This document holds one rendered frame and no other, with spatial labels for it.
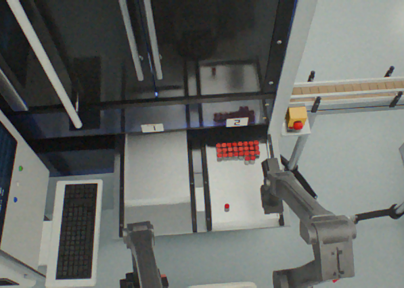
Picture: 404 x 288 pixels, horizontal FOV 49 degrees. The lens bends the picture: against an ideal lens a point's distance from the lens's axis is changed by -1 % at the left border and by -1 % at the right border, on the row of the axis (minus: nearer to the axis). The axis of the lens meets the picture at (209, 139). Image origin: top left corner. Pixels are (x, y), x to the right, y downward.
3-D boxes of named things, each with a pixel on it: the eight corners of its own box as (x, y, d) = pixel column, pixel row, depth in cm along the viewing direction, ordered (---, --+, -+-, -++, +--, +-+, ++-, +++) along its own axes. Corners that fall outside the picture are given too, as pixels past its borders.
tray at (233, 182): (206, 148, 192) (206, 144, 189) (266, 143, 193) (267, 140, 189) (212, 225, 176) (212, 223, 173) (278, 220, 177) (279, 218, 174)
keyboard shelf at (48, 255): (40, 182, 196) (38, 180, 193) (103, 180, 196) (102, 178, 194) (26, 289, 175) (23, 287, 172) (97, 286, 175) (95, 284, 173)
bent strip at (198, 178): (194, 178, 185) (194, 173, 180) (202, 178, 185) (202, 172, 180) (197, 211, 179) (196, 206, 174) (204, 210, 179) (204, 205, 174)
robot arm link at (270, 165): (266, 186, 133) (295, 183, 135) (260, 151, 139) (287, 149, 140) (260, 199, 144) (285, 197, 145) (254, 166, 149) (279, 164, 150)
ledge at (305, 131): (276, 109, 203) (277, 107, 201) (304, 107, 203) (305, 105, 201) (281, 137, 196) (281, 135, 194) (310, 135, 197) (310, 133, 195)
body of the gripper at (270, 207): (279, 184, 154) (281, 177, 148) (283, 213, 150) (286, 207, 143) (260, 186, 154) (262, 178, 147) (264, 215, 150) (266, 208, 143)
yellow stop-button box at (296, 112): (285, 112, 191) (287, 103, 184) (301, 111, 191) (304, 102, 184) (287, 128, 187) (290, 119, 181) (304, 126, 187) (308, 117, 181)
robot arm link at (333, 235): (322, 284, 92) (367, 278, 93) (308, 220, 97) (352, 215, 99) (275, 299, 133) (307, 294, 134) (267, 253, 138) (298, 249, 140)
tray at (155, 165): (126, 129, 196) (124, 125, 193) (185, 125, 197) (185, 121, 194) (125, 203, 180) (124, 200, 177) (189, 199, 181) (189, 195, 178)
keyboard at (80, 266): (65, 184, 192) (63, 182, 190) (98, 183, 192) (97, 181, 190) (55, 280, 174) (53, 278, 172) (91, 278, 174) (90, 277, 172)
